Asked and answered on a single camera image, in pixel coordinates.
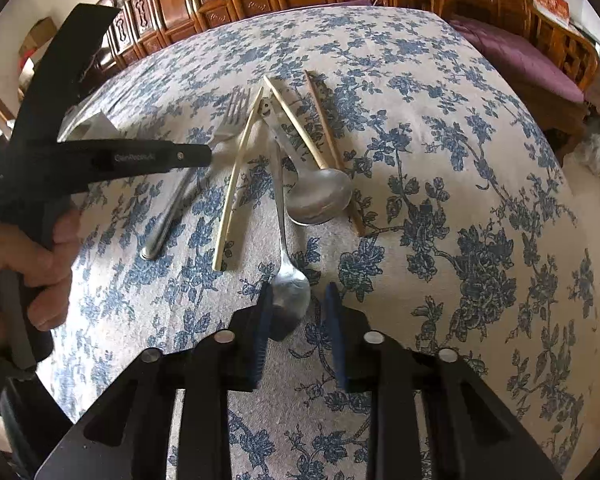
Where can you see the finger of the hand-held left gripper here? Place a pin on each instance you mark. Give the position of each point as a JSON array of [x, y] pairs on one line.
[[145, 157], [65, 75]]

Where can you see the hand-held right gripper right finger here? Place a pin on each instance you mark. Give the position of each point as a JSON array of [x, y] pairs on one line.
[[336, 340]]

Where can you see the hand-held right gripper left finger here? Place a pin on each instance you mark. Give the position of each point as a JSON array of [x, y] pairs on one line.
[[262, 330]]

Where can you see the small metal spoon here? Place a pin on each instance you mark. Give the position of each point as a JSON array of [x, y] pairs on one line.
[[290, 295]]

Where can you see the metal fork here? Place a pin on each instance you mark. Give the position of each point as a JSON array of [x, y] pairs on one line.
[[167, 225]]

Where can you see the pale chopstick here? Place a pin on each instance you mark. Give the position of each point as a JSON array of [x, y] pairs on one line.
[[230, 200], [295, 120]]

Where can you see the brown wooden chopstick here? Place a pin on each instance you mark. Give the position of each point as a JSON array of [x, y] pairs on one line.
[[330, 145]]

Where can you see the person's left hand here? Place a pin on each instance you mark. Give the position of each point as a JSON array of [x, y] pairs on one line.
[[65, 250]]

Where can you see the cardboard box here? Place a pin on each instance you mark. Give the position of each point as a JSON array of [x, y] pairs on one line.
[[37, 35]]

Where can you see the blue floral tablecloth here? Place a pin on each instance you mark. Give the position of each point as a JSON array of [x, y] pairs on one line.
[[430, 185]]

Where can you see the purple sofa cushion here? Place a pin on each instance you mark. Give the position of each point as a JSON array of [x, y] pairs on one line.
[[362, 2]]

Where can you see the grey plastic bag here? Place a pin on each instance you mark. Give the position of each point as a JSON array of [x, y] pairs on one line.
[[595, 145]]

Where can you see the purple armchair cushion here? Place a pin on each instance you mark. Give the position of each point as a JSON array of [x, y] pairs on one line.
[[520, 55]]

